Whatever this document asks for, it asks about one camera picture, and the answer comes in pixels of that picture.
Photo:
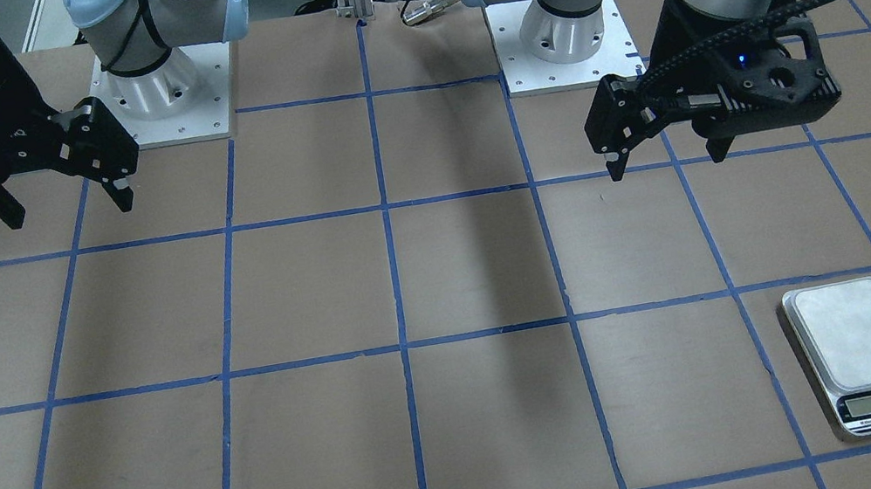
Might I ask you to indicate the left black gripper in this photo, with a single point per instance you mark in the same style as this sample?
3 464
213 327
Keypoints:
670 46

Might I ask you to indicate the silver digital kitchen scale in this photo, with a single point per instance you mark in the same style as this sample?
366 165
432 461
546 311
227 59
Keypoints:
832 327

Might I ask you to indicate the silver cylindrical connector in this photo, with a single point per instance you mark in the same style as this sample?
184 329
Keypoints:
424 12

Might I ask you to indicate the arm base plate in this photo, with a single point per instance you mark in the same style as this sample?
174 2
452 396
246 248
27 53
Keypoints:
188 99
544 54

